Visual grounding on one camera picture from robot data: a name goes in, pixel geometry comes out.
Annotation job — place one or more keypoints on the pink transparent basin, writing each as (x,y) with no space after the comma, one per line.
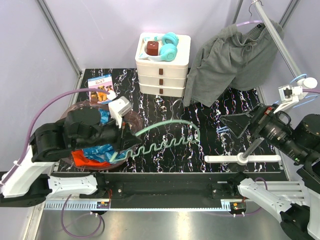
(132,118)

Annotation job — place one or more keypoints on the brown cube box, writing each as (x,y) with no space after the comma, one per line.
(152,48)

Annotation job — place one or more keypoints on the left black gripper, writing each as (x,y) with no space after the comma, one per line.
(125,138)

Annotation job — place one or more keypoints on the lilac hanger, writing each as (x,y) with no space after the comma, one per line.
(249,23)

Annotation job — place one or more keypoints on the white drawer unit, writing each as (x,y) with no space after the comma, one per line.
(161,77)

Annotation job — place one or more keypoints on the grey shorts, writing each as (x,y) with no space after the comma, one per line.
(230,59)

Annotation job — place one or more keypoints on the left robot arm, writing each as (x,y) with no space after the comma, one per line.
(26,185)

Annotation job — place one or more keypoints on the teal headphones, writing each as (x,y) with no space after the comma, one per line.
(167,52)

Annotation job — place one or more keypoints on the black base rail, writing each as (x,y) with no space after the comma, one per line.
(166,191)

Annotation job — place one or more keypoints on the dog picture book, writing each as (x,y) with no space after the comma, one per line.
(104,85)

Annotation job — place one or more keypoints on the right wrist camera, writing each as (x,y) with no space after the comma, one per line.
(289,96)

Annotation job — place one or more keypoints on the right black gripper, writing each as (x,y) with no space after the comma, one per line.
(237,122)

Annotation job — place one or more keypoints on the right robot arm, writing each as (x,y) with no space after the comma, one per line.
(301,145)

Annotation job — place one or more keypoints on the blue patterned shorts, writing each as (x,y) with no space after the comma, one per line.
(101,153)

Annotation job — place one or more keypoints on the mint green hanger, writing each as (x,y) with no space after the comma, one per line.
(184,140)

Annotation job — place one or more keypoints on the orange shorts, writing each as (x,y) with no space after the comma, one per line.
(81,161)

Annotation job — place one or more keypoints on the light blue wire hanger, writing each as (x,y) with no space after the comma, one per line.
(300,80)

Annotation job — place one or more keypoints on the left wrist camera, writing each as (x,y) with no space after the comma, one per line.
(118,108)

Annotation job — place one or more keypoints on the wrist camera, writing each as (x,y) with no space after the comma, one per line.
(118,108)
(289,96)

